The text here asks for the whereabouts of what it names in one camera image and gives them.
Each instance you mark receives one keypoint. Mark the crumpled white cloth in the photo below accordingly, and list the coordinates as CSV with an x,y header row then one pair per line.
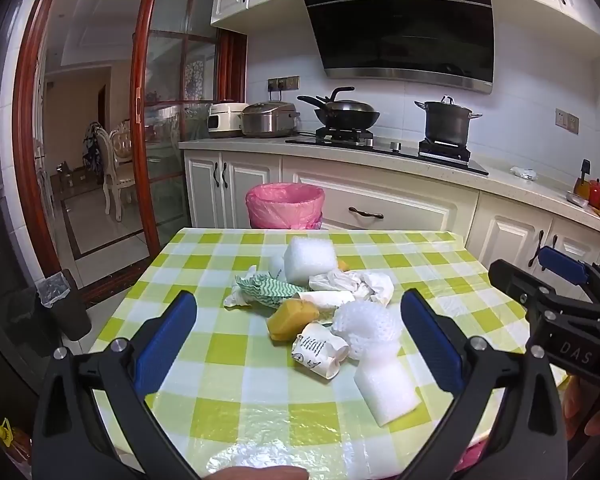
x,y
522,173

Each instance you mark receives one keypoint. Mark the red jar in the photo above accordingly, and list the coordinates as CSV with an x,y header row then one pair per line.
x,y
596,192

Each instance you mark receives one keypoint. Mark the white foam net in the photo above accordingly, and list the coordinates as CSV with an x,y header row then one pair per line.
x,y
365,325

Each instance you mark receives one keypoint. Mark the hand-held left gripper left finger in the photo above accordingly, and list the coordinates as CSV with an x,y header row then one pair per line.
x,y
165,345

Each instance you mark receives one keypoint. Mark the person's left hand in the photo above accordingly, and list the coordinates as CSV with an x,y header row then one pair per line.
x,y
260,474

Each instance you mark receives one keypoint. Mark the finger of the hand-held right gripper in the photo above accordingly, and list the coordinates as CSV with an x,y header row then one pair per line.
x,y
515,280
560,262

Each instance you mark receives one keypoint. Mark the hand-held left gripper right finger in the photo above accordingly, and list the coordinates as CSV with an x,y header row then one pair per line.
x,y
430,345

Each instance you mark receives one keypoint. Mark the person's right hand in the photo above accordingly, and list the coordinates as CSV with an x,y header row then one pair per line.
x,y
585,405

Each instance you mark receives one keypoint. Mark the black range hood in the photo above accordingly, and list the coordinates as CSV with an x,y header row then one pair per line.
x,y
405,20

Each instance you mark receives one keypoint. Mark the silver rice cooker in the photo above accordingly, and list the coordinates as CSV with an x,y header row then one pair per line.
x,y
270,120

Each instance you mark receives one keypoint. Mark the wooden glass sliding door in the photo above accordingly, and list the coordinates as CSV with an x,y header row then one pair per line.
x,y
142,185

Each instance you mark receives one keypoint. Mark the white printed napkin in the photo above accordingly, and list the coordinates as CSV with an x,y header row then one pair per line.
x,y
236,300

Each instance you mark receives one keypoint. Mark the white drawer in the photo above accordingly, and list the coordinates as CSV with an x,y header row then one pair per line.
x,y
405,200

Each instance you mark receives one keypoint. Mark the black wok with lid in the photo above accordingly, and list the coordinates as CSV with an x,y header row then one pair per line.
x,y
350,112

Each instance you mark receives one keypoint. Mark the trash bin with pink bag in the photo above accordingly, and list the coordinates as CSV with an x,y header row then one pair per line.
x,y
285,210

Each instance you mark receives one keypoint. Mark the white two-door base cabinet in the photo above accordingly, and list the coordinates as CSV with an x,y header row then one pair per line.
x,y
205,190

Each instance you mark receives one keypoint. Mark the black trash bin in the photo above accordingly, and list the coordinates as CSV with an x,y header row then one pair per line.
x,y
70,315

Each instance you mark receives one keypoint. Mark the yellow sponge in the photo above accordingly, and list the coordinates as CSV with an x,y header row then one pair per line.
x,y
290,320
343,264

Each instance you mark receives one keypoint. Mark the black gas stove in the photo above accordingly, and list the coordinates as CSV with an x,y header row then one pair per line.
x,y
405,152

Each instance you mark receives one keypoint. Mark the crushed printed paper cup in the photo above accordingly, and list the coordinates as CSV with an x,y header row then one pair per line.
x,y
317,350

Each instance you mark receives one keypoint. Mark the gold wall socket row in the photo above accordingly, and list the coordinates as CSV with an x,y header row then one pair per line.
x,y
282,83

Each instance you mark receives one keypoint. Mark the dark stock pot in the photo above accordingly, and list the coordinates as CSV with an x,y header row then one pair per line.
x,y
447,125

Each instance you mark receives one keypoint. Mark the white dining chair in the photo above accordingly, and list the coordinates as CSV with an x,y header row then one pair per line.
x,y
115,160

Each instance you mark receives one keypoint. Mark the white plastic wrapper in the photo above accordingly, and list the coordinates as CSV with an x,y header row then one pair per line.
x,y
277,267

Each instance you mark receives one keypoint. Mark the white tissue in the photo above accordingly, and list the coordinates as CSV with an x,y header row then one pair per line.
x,y
370,285

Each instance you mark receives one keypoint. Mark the white rice cooker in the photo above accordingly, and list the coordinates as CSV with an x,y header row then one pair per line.
x,y
225,120

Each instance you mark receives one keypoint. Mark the gold wall socket pair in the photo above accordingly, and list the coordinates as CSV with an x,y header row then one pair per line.
x,y
566,121

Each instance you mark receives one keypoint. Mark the green checked tablecloth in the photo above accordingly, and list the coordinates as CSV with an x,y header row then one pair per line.
x,y
230,355

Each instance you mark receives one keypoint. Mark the green zigzag cloth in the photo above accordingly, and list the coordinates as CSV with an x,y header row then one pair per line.
x,y
265,290

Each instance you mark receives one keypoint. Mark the white foam block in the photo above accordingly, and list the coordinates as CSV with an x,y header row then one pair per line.
x,y
385,385
310,260

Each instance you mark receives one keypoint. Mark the white corner base cabinet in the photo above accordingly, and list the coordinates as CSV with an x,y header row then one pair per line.
x,y
505,235

